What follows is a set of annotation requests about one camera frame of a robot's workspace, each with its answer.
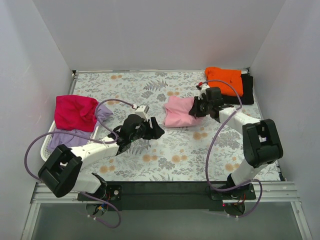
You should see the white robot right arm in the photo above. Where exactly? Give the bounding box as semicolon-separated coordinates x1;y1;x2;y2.
189;83;284;199

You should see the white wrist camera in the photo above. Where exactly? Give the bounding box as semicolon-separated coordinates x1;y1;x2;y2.
134;105;150;121
196;82;210;100

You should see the lavender t shirt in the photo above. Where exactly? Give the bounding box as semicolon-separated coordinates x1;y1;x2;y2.
46;101;115;153

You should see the red t shirt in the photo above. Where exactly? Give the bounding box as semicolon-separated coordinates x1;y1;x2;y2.
54;95;98;132

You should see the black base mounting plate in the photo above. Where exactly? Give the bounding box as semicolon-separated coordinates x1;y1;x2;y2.
90;181;258;212

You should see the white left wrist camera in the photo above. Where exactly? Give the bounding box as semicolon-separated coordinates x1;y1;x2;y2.
134;105;150;121

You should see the floral table cloth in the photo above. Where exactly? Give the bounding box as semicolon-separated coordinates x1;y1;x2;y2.
48;71;281;182

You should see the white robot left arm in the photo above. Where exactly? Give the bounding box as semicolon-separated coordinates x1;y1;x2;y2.
37;114;165;200

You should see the orange folded t shirt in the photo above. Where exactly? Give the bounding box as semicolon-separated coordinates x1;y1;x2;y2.
204;67;244;97

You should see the white plastic basket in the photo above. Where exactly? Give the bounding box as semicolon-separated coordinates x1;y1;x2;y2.
40;121;100;161

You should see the black folded t shirt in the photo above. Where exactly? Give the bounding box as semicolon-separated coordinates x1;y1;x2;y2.
222;73;254;105

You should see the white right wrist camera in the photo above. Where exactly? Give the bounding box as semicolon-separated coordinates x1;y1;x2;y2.
196;82;210;100

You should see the pink t shirt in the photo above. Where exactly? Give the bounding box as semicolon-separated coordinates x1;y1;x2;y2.
163;96;204;128

